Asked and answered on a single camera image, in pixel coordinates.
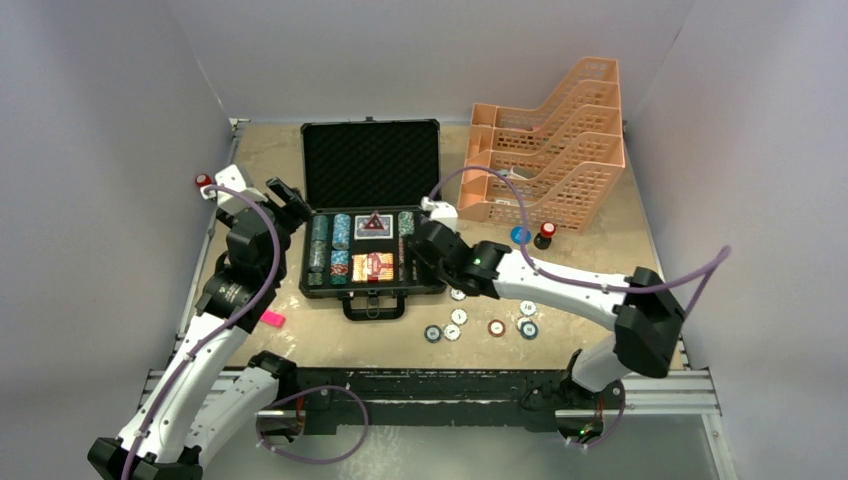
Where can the white poker chip upper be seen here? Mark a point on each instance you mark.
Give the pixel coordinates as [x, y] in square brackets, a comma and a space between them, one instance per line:
[457, 294]

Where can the red gold card deck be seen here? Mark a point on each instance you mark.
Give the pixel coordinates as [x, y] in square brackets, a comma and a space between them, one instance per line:
[374, 267]

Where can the blue playing card deck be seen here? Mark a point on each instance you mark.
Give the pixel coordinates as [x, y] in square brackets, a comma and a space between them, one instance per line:
[360, 234]

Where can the red triangular dealer button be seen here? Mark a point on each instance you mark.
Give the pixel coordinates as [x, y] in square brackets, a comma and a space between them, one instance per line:
[374, 223]

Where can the white poker chip lower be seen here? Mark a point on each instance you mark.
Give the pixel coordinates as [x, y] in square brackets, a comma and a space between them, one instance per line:
[452, 332]

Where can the orange plastic file tray rack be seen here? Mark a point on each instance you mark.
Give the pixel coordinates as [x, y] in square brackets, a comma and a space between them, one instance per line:
[560, 160]

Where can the red black stamp on table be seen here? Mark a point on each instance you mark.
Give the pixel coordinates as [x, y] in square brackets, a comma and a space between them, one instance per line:
[543, 239]

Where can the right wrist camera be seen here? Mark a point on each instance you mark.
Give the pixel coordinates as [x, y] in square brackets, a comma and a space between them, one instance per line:
[440, 211]

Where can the red emergency button left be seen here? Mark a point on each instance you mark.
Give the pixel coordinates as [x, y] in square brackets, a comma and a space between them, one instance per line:
[203, 180]

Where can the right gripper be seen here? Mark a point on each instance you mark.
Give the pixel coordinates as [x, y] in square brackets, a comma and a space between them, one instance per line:
[425, 275]

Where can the red poker chip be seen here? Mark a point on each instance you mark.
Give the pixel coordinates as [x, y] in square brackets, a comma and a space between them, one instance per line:
[496, 328]

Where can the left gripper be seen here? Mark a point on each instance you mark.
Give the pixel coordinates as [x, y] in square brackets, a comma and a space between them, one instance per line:
[293, 213]

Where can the white poker chip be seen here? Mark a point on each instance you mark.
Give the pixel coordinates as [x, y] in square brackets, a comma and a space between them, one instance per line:
[528, 308]
[459, 317]
[457, 294]
[452, 332]

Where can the dark green poker chip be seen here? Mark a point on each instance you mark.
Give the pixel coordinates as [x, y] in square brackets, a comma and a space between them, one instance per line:
[433, 333]

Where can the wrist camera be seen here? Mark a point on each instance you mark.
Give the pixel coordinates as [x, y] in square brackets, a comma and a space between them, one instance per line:
[440, 211]
[233, 177]

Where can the black base frame rail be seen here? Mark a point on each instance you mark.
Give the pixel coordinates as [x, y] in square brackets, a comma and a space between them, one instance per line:
[535, 400]

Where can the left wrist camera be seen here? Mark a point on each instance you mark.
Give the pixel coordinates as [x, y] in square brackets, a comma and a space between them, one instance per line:
[233, 177]

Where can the blue round button chip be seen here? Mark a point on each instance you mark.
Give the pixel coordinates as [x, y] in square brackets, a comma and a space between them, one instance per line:
[520, 235]

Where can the black poker set case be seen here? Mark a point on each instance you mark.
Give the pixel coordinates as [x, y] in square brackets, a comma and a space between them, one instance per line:
[355, 168]

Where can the white poker chip right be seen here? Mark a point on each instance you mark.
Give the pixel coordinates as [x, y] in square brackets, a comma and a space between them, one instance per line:
[528, 308]

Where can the white poker chip middle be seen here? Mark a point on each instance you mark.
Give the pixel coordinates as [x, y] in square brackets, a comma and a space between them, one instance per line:
[459, 317]

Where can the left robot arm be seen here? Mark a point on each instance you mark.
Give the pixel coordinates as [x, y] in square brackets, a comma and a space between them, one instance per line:
[177, 431]

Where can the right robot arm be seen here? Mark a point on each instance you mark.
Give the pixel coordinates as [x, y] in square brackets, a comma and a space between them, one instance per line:
[644, 322]

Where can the pink highlighter marker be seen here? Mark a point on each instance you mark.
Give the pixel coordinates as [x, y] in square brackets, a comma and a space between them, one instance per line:
[273, 318]

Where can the teal poker chip right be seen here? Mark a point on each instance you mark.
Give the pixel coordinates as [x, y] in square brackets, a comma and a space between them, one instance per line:
[527, 329]

